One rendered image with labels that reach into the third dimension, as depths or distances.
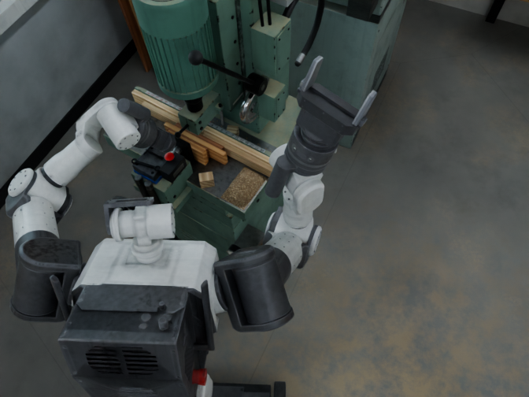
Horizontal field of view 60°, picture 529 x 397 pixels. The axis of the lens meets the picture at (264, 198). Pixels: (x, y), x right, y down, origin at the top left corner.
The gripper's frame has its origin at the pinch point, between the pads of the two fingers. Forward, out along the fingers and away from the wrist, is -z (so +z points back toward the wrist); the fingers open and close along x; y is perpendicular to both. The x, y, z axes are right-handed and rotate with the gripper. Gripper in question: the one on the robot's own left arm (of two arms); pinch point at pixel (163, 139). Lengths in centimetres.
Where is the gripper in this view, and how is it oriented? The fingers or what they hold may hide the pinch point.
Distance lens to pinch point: 138.4
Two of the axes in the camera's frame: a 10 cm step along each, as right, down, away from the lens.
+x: 8.4, 4.6, -2.9
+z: -2.9, -0.6, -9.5
